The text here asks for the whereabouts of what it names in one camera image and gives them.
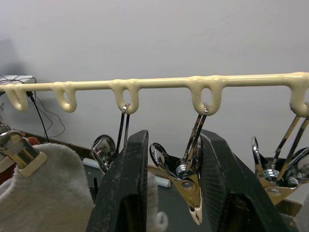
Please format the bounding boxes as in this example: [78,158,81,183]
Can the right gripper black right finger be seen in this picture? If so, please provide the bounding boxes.
[199,129,301,232]

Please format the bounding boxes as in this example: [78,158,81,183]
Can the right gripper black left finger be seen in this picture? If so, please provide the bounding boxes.
[85,130,149,232]

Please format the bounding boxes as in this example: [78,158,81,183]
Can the chrome clothes clip cream tips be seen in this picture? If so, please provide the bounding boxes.
[91,103,131,175]
[251,101,309,206]
[149,102,210,227]
[0,123,16,174]
[0,130,48,177]

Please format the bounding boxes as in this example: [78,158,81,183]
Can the cream coated metal clip hanger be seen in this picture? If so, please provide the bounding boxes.
[0,71,309,116]

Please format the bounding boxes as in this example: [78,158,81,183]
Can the wooden edge strip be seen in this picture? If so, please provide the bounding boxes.
[12,128,309,218]

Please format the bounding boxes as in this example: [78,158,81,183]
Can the white knit sock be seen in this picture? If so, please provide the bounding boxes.
[146,169,169,232]
[0,142,95,232]

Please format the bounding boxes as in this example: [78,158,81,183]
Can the thin black cable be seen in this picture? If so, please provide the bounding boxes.
[33,95,66,139]

